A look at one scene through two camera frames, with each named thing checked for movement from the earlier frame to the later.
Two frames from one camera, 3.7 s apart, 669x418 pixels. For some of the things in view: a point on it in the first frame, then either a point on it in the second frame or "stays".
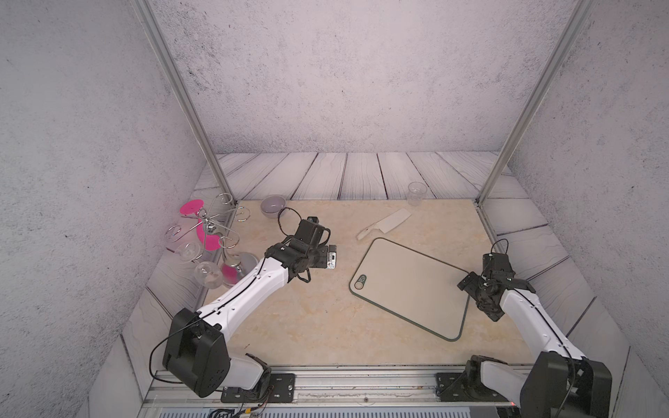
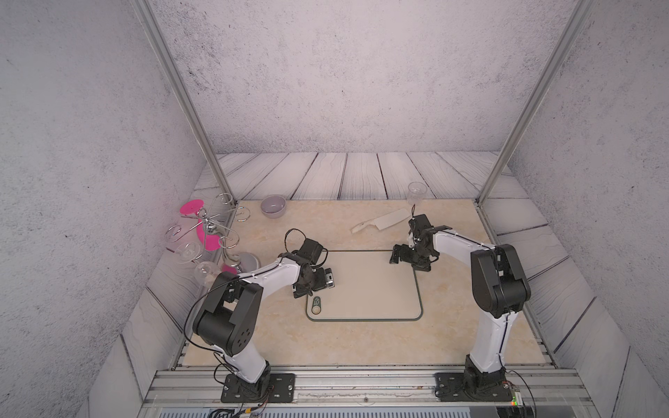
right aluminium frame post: [569, 30] stays
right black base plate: [463, 387] stays
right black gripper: [470, 282] → [420, 266]
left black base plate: [279, 388] stays
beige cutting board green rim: [414, 286] → [367, 287]
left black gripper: [324, 261] → [324, 282]
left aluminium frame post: [165, 53] stays
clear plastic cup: [415, 192] stays
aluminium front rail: [335, 390] stays
